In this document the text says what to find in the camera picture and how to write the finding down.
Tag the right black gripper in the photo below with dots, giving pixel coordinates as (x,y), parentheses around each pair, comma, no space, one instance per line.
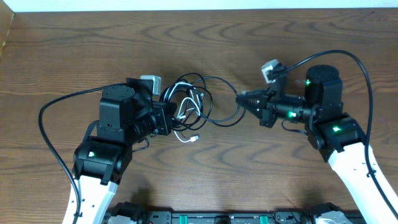
(265,107)

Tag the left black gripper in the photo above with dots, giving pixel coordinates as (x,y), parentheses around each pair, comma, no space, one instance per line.
(163,114)

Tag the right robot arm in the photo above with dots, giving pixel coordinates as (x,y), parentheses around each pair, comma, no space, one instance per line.
(335,134)

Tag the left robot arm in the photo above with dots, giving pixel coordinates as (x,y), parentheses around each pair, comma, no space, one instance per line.
(127,115)

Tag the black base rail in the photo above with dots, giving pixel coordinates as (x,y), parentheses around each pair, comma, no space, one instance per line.
(324,213)

